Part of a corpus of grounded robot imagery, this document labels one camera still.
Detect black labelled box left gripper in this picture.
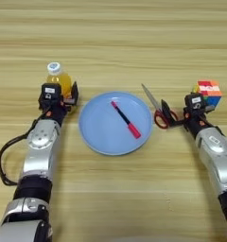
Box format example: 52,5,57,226
40,82,63,103

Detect multicoloured puzzle cube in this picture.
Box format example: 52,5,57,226
192,79,223,110

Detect red and black marker pen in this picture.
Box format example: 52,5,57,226
110,100,143,140

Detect red handled scissors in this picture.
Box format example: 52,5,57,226
140,82,180,130

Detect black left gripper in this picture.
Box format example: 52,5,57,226
37,80,80,127

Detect light blue round plate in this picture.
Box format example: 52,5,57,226
78,91,153,157

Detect orange juice bottle white cap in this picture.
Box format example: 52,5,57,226
45,60,79,114

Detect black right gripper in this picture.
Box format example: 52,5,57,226
160,98,217,140

